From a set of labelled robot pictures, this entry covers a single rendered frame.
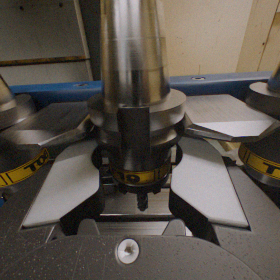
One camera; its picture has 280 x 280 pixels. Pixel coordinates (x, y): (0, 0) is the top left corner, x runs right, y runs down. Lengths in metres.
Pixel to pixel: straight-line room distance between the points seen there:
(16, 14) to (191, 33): 0.79
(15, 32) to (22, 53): 0.06
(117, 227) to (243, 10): 1.13
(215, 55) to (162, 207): 0.92
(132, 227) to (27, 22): 0.71
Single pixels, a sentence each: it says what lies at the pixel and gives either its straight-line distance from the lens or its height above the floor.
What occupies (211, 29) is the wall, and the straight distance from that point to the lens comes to 1.08.
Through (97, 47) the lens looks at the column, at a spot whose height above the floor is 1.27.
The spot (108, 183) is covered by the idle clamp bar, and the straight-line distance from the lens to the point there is 0.44.
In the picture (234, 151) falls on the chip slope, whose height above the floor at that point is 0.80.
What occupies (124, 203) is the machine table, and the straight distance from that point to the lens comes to 0.44.
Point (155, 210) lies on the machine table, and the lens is 0.42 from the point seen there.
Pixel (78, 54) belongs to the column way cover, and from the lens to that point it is 0.66.
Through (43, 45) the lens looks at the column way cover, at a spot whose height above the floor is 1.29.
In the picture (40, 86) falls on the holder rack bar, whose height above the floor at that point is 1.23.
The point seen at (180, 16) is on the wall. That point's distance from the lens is 1.05.
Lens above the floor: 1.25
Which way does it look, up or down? 31 degrees down
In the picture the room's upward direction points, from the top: 4 degrees counter-clockwise
